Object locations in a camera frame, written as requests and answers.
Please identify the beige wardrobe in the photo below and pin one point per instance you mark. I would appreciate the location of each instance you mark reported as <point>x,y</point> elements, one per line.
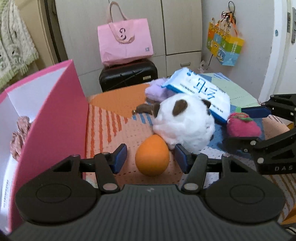
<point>93,32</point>

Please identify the white door with handle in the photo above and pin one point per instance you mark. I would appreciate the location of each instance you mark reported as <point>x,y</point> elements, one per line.
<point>280,75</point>

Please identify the white panda plush ball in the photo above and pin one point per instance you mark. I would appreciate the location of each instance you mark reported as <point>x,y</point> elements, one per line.
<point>181,119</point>

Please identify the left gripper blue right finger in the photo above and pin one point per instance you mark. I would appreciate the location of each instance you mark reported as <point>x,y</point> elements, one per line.
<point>183,158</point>

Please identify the black suitcase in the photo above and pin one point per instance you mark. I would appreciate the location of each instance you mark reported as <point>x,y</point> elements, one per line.
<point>134,73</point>

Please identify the colourful patchwork table cloth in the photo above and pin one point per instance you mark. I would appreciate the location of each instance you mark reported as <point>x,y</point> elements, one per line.
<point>110,123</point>

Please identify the white green knitted cardigan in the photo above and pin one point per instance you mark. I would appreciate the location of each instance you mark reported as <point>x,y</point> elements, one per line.
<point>18,50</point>

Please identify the orange makeup sponge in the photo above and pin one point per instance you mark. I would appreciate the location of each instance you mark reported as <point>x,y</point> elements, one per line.
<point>153,156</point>

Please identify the pink paper shopping bag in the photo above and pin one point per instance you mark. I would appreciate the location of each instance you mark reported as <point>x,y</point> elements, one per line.
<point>123,41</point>

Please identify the large blue white tissue pack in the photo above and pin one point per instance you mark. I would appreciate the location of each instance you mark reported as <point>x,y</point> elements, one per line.
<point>187,81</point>

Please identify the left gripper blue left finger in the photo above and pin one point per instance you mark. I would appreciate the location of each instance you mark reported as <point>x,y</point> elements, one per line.
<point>119,157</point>

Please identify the pink cardboard shoe box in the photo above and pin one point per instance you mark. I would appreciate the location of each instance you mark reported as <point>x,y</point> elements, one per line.
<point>55,103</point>

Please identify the colourful hanging gift bag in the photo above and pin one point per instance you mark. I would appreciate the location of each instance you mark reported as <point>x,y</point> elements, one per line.
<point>224,40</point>

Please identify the pink floral fabric garment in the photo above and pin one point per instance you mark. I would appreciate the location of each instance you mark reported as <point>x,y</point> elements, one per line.
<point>19,137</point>

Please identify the pink strawberry plush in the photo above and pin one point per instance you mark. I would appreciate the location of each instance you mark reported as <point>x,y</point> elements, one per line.
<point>240,124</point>

